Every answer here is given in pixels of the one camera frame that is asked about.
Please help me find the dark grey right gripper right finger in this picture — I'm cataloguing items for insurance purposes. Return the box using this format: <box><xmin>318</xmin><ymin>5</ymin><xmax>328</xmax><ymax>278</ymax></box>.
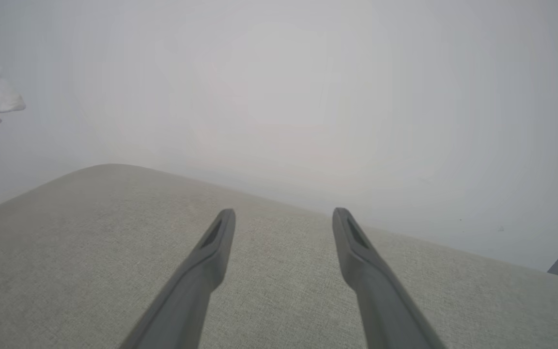
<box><xmin>332</xmin><ymin>207</ymin><xmax>447</xmax><ymax>349</ymax></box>

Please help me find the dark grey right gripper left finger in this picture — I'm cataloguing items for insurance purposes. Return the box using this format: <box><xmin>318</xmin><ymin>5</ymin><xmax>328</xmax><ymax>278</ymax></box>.
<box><xmin>119</xmin><ymin>208</ymin><xmax>236</xmax><ymax>349</ymax></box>

